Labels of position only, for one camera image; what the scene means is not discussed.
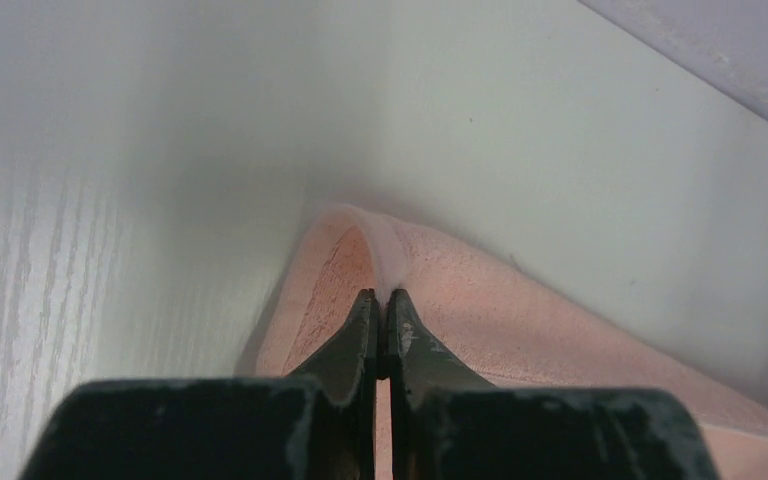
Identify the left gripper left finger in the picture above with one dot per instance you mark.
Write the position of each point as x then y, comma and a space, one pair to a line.
317, 422

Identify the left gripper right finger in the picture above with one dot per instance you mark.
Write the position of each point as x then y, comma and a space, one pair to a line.
448, 422

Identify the pink towel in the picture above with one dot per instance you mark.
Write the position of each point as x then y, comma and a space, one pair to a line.
499, 322

